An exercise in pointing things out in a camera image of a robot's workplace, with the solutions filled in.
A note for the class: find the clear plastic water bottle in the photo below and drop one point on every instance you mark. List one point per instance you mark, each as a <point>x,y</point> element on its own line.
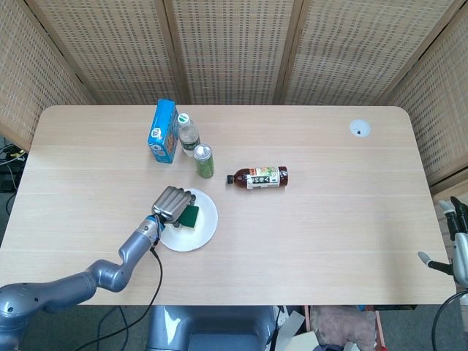
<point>188,137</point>

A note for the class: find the white paper plate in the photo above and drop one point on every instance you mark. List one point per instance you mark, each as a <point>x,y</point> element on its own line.
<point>203,234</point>

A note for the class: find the brown tea bottle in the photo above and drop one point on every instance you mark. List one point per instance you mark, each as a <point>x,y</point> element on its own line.
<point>261,178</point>

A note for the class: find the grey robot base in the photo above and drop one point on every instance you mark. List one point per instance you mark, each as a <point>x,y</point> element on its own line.
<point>212,329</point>

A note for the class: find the beige cardboard sheet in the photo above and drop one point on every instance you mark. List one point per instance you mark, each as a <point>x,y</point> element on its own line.
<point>292,342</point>

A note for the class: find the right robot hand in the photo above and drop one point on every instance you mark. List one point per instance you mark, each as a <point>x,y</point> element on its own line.
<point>461,252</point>

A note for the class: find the woven wooden folding screen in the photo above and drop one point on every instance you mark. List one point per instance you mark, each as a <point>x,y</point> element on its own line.
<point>234,47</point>

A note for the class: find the green drink can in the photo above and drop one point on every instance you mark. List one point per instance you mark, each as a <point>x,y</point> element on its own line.
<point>204,164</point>

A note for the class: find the green yellow sponge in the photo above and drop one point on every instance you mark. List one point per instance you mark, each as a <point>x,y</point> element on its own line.
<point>190,216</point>

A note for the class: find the pink cloth bag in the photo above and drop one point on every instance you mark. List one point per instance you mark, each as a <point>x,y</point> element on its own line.
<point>343,325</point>

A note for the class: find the blue cookie box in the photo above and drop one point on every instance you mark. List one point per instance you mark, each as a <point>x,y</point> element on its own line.
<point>162,131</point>

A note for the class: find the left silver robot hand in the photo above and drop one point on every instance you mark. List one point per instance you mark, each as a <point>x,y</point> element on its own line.
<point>171,203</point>

